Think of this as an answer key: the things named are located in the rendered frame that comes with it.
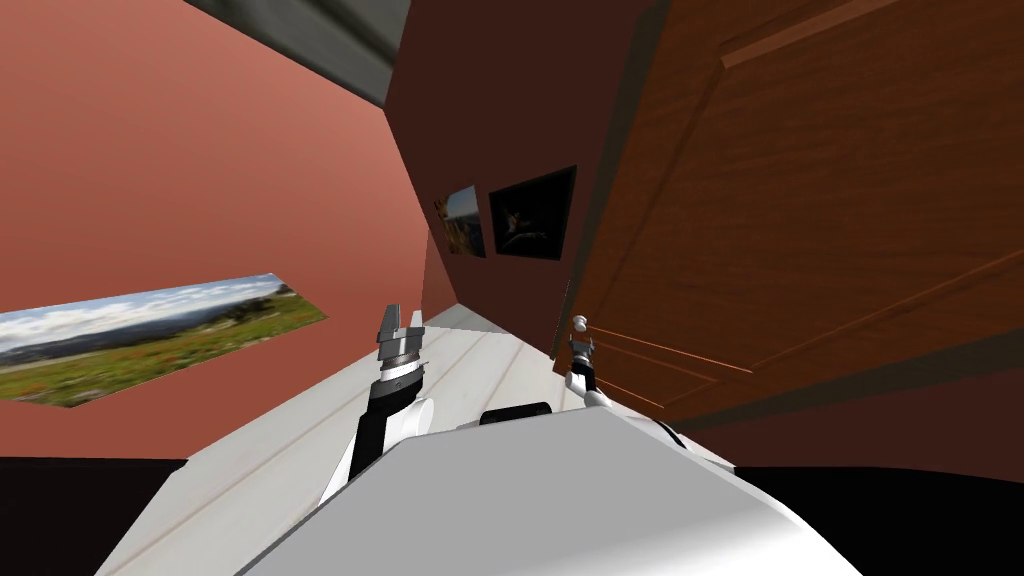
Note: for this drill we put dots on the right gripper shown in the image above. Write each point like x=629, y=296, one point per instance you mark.
x=582, y=349

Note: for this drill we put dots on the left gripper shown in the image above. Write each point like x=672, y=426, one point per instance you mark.
x=400, y=346

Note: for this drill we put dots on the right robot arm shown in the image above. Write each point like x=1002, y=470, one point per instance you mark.
x=585, y=382

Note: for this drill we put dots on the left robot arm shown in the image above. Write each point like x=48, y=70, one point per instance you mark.
x=382, y=416

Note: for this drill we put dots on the white round door knob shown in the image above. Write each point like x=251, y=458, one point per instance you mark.
x=580, y=323

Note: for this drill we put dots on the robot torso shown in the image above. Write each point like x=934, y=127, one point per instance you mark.
x=544, y=496

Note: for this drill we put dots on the brown wooden door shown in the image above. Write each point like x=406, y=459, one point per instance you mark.
x=800, y=208

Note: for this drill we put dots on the small sky wall picture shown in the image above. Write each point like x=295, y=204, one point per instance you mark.
x=464, y=224

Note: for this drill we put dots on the dark black-framed wall picture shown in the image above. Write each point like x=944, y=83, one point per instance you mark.
x=534, y=214

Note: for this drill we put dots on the landscape meadow wall picture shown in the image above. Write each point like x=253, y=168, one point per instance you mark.
x=144, y=336

